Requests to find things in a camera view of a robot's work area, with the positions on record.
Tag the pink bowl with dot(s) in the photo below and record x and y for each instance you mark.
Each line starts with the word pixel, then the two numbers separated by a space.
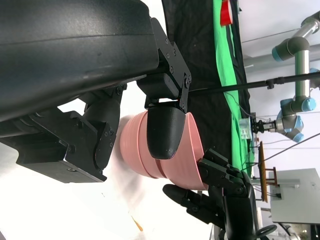
pixel 152 168
pixel 185 172
pixel 128 147

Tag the black boom pole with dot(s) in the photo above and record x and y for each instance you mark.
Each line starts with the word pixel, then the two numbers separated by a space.
pixel 250 85

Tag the green cloth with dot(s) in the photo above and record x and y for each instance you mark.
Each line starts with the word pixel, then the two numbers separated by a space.
pixel 225 55

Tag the clear plastic container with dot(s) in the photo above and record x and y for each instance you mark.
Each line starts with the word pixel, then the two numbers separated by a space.
pixel 245 128

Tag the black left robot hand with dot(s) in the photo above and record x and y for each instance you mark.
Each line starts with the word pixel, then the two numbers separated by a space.
pixel 75 50

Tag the small orange scrap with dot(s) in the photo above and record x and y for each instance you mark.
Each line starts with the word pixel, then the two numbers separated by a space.
pixel 137 223

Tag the black backdrop cloth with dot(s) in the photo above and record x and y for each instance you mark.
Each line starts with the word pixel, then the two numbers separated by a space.
pixel 200 50

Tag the grey industrial robot arm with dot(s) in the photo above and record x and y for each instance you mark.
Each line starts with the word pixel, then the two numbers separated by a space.
pixel 301 75

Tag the red cup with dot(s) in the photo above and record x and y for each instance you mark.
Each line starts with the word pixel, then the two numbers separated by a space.
pixel 226 13

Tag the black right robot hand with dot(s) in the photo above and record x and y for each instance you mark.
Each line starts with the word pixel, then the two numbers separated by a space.
pixel 237 200

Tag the pale grey box cabinet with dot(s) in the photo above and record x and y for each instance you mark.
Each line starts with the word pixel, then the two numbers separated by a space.
pixel 295 200

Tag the brown wooden rack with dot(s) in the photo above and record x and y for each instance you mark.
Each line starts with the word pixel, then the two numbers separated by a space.
pixel 263 175

